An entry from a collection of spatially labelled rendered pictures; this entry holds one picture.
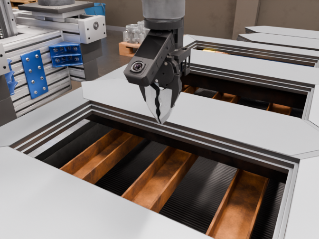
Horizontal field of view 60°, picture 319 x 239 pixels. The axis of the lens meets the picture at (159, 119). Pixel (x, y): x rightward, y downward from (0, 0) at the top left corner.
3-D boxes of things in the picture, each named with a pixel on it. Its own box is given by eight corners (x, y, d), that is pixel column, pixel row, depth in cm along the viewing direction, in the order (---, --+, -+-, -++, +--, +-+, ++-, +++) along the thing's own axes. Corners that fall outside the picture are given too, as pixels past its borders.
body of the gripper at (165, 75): (191, 76, 59) (193, 15, 53) (173, 90, 52) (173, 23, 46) (159, 70, 62) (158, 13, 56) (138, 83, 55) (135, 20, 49)
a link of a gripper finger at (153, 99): (171, 113, 63) (171, 75, 59) (158, 125, 59) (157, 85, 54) (158, 110, 65) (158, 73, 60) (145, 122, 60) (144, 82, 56)
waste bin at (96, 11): (115, 33, 516) (112, 1, 488) (100, 38, 482) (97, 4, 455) (94, 31, 535) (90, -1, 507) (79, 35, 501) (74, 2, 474)
